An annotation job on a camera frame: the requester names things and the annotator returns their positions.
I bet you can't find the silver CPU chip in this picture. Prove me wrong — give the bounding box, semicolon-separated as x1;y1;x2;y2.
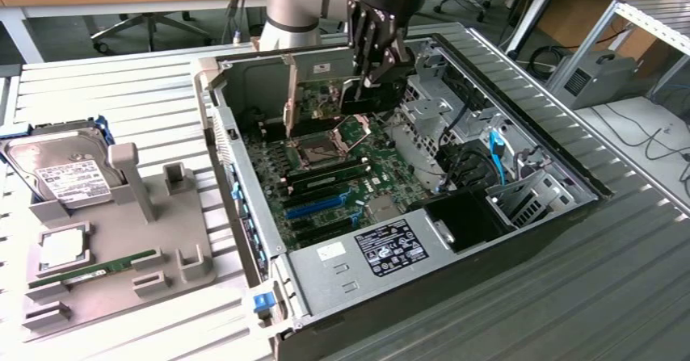
38;231;91;271

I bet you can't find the blue case latch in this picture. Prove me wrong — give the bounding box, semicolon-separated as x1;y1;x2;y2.
252;292;274;317

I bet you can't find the grey computer box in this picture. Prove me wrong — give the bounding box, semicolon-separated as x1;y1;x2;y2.
560;52;643;111

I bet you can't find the CPU socket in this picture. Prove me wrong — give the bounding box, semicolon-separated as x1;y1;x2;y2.
289;132;346;172

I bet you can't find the silver hard disk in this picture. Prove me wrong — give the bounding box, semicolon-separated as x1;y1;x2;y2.
0;132;123;212

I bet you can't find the blue wire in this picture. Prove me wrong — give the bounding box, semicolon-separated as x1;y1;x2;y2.
488;128;512;187

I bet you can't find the green RAM stick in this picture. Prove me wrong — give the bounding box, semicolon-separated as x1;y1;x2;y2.
26;247;163;293

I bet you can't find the installed RAM stick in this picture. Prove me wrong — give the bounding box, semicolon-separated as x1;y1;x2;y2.
284;161;372;189

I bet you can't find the open PC case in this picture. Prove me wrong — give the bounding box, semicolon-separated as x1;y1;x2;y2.
189;32;616;361

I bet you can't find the black cable bundle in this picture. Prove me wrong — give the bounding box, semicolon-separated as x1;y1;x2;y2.
436;141;501;195

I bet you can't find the silver disk bay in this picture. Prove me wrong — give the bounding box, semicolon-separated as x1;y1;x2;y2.
485;170;601;229

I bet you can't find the silver power supply unit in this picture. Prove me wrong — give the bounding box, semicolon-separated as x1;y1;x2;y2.
284;208;458;324

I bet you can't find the green motherboard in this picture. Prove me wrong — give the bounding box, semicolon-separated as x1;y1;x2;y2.
239;110;433;253

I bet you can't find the metal socket cover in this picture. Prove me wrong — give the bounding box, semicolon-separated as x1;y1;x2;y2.
329;112;374;154

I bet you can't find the black office chair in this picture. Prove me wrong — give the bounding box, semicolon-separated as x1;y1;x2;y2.
430;0;493;23
89;11;215;53

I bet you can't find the perforated silver drive cage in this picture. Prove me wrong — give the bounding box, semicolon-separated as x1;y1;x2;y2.
393;73;470;144

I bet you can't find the silver chipset heatsink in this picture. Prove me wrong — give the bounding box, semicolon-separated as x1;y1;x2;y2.
364;198;405;224

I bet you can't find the grey parts rack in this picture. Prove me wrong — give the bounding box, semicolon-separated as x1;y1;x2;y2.
21;141;218;344

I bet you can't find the graphics card with black shroud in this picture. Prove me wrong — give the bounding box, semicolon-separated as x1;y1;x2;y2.
281;52;410;136

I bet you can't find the aluminium frame rack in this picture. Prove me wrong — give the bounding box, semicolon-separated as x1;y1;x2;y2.
544;0;690;136

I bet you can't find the blue disk carrier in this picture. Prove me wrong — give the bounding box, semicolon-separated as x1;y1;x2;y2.
0;115;117;146

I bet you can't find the black tripod pole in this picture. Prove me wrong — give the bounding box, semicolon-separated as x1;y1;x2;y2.
506;0;573;61

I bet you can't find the blue expansion slot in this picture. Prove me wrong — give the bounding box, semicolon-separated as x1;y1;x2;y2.
284;201;357;221

